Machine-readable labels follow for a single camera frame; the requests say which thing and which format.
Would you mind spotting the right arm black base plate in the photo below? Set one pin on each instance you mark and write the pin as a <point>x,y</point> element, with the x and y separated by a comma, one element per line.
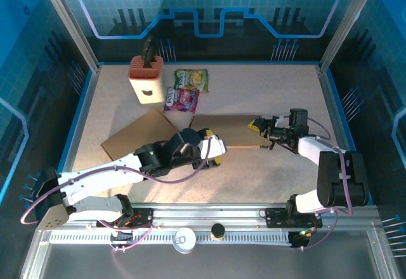
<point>276,217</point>

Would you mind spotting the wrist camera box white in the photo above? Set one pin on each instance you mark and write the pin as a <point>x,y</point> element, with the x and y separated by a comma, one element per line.
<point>215,146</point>
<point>280,119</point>

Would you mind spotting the purple candy bag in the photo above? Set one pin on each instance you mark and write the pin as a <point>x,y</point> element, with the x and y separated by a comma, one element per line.
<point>180,99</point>

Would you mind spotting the black round knob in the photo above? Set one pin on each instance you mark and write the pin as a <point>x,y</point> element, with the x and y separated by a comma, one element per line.
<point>217,229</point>

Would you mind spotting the cream knife block orange top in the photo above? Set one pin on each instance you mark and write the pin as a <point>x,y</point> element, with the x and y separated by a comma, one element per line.
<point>147,88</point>

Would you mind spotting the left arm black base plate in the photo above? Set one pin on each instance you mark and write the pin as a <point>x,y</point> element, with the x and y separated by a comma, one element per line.
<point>142,217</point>

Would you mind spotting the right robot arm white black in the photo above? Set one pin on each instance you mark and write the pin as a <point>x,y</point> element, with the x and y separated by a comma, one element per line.
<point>336,177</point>

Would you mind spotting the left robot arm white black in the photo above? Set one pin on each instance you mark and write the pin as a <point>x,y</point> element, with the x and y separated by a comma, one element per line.
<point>101,174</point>

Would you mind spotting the white round lid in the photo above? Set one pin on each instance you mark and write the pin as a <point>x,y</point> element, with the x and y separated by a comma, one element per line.
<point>184,240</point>

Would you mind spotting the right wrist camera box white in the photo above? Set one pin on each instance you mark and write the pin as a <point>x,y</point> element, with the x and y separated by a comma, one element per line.
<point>280,119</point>

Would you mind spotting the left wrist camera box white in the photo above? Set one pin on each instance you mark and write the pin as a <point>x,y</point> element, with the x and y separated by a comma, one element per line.
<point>215,146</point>

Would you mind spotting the yellow green candy bag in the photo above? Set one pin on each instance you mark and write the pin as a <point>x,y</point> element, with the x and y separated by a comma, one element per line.
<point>190,79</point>

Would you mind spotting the aluminium frame rail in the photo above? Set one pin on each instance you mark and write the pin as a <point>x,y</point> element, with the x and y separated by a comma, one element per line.
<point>206,210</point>

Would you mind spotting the aluminium frame post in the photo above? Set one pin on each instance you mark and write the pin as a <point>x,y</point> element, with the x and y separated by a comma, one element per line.
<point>355,6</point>
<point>69,22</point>

